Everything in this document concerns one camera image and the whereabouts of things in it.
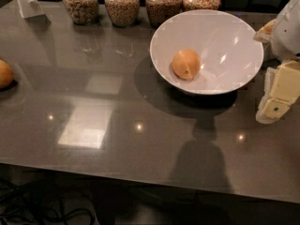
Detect white plastic stand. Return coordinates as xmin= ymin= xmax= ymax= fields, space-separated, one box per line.
xmin=17 ymin=0 xmax=45 ymax=19

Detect orange at table edge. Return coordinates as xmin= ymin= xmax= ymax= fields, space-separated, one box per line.
xmin=0 ymin=60 xmax=14 ymax=89

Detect white ceramic bowl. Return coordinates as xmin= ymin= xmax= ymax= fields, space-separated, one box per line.
xmin=150 ymin=9 xmax=263 ymax=95

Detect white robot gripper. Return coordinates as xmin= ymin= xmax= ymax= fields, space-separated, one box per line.
xmin=253 ymin=0 xmax=300 ymax=124

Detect orange in white bowl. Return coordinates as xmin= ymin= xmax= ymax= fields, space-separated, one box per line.
xmin=172 ymin=49 xmax=201 ymax=80

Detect black cables under table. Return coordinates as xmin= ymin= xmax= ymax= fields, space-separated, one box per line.
xmin=0 ymin=176 xmax=98 ymax=225

